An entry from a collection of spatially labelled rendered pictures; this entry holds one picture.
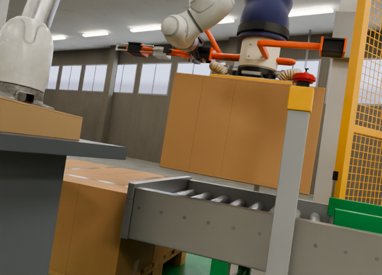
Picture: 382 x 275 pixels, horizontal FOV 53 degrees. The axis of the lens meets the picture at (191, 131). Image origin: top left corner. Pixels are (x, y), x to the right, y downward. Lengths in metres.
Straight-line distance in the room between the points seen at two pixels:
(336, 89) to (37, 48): 1.93
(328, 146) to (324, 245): 1.34
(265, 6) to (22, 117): 1.06
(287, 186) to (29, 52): 0.83
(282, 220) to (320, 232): 0.22
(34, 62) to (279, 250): 0.89
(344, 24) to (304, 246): 1.71
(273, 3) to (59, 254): 1.42
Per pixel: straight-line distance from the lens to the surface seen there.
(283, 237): 1.15
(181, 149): 1.55
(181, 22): 1.42
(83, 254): 1.79
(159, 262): 2.20
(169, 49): 1.79
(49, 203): 1.22
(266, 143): 1.48
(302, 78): 1.15
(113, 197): 1.68
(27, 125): 1.10
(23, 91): 1.19
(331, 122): 2.61
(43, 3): 1.50
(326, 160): 2.60
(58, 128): 1.15
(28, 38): 1.23
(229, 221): 1.35
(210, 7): 1.44
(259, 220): 1.33
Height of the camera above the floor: 0.79
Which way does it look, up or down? 2 degrees up
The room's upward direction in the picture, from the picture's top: 8 degrees clockwise
